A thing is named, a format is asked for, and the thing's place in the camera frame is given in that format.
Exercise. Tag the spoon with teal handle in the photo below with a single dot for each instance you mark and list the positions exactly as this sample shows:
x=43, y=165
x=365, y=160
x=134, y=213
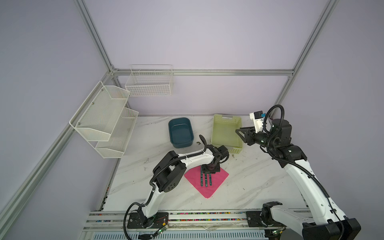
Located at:
x=202, y=179

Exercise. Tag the white mesh two-tier shelf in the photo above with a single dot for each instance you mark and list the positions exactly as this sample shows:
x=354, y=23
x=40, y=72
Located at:
x=105, y=121

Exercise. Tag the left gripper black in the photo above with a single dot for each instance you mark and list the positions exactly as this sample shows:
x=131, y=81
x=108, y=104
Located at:
x=217, y=169

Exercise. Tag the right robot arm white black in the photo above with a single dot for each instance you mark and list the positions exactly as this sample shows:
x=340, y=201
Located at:
x=328, y=221

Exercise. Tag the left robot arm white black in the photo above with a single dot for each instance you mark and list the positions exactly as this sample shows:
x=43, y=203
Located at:
x=170, y=170

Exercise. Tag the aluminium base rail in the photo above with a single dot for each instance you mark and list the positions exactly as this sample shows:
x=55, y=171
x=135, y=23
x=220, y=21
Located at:
x=206, y=220

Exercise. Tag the light green perforated basket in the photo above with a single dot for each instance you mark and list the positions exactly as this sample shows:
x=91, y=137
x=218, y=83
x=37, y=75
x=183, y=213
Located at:
x=224, y=133

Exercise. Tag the dark teal plastic tub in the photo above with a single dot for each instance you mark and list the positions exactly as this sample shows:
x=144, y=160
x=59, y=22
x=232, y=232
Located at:
x=181, y=132

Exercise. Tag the pink paper napkin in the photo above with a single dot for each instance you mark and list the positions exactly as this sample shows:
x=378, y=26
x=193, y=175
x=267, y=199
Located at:
x=193, y=177

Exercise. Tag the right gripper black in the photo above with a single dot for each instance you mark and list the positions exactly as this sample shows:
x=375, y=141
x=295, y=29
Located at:
x=248, y=134

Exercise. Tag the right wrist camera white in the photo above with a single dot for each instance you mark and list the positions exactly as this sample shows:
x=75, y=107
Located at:
x=258, y=120

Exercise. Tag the white wire wall basket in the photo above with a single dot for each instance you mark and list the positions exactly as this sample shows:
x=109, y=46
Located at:
x=150, y=80

